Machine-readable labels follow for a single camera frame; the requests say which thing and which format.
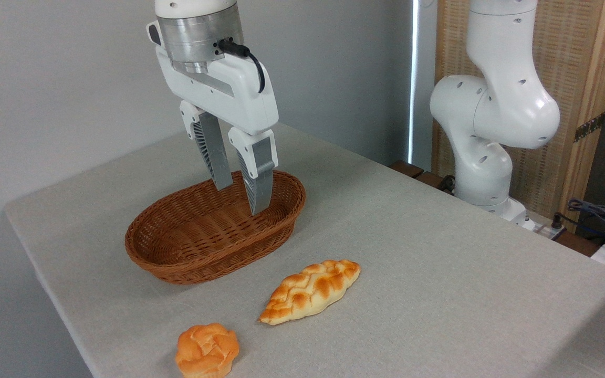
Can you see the round orange bread bun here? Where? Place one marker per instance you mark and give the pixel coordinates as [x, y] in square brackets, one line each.
[207, 350]

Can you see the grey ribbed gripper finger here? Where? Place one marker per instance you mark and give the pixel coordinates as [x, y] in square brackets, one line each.
[212, 152]
[259, 173]

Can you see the long braided bread loaf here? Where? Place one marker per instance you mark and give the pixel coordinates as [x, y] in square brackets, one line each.
[310, 289]

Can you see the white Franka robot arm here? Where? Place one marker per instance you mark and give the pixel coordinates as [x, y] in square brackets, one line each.
[497, 110]

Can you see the brown wicker oval basket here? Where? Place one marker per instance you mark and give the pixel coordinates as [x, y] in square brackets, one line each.
[202, 262]

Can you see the grey tablecloth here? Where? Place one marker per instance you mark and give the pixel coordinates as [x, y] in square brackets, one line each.
[413, 273]

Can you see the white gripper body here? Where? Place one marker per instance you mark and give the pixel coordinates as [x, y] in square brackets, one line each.
[239, 94]

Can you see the dark metal screen hinge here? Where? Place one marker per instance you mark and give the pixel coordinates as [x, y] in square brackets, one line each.
[590, 126]

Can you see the brown wooden base board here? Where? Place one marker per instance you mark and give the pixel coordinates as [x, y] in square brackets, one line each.
[575, 242]

